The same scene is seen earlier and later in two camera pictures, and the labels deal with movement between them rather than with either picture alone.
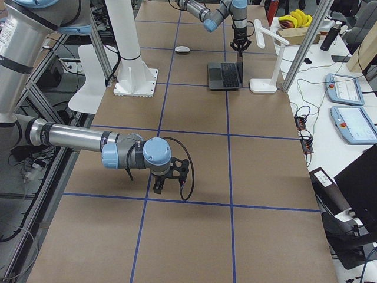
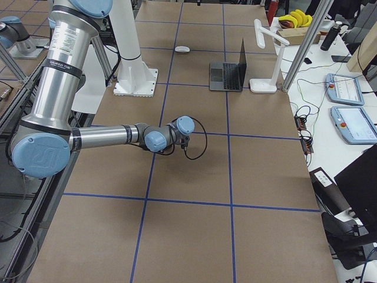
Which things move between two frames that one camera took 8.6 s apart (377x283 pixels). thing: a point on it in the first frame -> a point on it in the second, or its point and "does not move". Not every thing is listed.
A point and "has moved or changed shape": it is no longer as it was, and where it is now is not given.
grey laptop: (223, 76) has moved or changed shape
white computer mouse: (182, 49) does not move
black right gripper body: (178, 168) -> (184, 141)
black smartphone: (340, 58) does not move
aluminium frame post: (308, 43) does not move
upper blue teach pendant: (343, 89) does not move
